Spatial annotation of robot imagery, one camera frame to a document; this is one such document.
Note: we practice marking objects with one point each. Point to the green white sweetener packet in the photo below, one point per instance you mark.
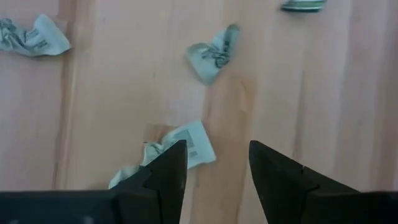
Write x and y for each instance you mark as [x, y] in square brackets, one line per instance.
[40, 40]
[211, 59]
[303, 5]
[194, 146]

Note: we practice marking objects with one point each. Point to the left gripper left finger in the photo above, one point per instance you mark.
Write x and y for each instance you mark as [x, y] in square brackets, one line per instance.
[155, 193]

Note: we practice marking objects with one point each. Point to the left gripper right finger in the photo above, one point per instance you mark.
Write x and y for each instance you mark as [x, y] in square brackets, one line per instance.
[280, 186]

